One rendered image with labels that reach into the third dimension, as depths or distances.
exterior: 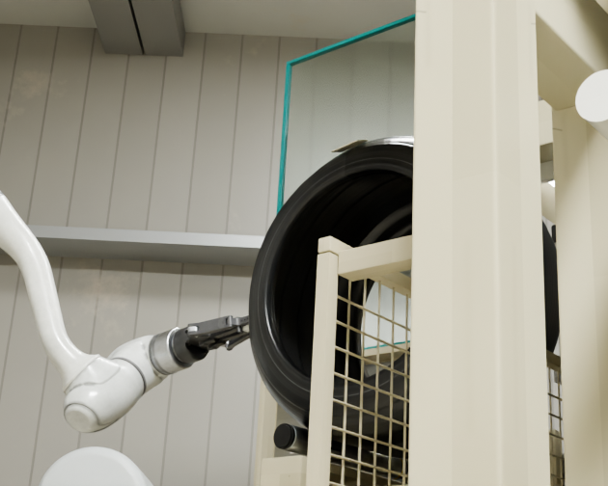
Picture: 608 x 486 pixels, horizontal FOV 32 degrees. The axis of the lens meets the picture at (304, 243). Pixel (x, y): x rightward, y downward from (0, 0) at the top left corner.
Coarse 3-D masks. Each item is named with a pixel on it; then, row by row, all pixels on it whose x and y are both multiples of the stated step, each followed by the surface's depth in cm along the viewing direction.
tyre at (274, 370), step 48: (384, 144) 188; (336, 192) 206; (384, 192) 210; (288, 240) 197; (384, 240) 215; (288, 288) 209; (288, 336) 206; (336, 336) 214; (288, 384) 184; (336, 384) 176; (384, 384) 170; (336, 432) 178; (384, 432) 173
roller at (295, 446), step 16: (288, 432) 181; (304, 432) 183; (288, 448) 181; (304, 448) 183; (336, 448) 189; (352, 448) 193; (336, 464) 192; (352, 464) 193; (384, 464) 200; (400, 464) 204
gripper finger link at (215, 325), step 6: (216, 318) 210; (222, 318) 210; (192, 324) 212; (198, 324) 212; (204, 324) 211; (210, 324) 210; (216, 324) 210; (222, 324) 209; (204, 330) 211; (210, 330) 210; (216, 330) 210; (222, 330) 210; (192, 336) 212; (198, 336) 212
